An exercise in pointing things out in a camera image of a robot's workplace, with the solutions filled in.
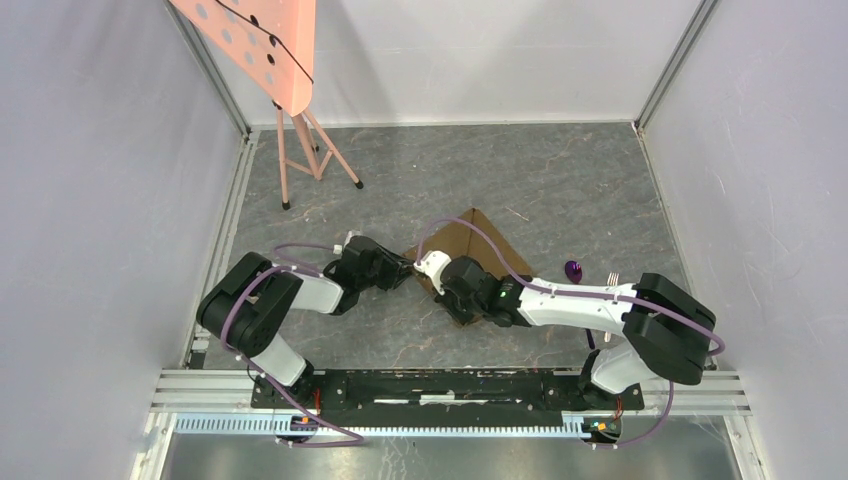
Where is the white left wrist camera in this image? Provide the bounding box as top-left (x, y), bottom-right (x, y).
top-left (332, 230), bottom-right (362, 256)

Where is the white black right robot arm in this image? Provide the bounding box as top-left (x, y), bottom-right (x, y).
top-left (414, 251), bottom-right (719, 408)

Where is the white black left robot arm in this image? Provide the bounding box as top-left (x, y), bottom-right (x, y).
top-left (195, 235), bottom-right (413, 408)

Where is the aluminium frame rail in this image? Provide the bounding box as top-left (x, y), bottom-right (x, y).
top-left (165, 1), bottom-right (251, 369)

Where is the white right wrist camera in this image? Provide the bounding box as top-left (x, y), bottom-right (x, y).
top-left (413, 250), bottom-right (452, 296)

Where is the purple spoon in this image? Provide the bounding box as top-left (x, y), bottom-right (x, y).
top-left (564, 260), bottom-right (596, 350)

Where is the silver fork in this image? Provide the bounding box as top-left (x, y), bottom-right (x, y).
top-left (604, 272), bottom-right (620, 343)

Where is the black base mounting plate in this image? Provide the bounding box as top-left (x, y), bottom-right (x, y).
top-left (291, 368), bottom-right (645, 428)

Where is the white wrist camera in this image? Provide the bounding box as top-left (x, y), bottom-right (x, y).
top-left (332, 230), bottom-right (362, 256)
top-left (413, 250), bottom-right (452, 296)

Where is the pink music stand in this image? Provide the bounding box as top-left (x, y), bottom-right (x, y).
top-left (171, 0), bottom-right (364, 210)

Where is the brown cloth napkin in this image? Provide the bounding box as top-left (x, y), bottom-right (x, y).
top-left (422, 208), bottom-right (535, 279)

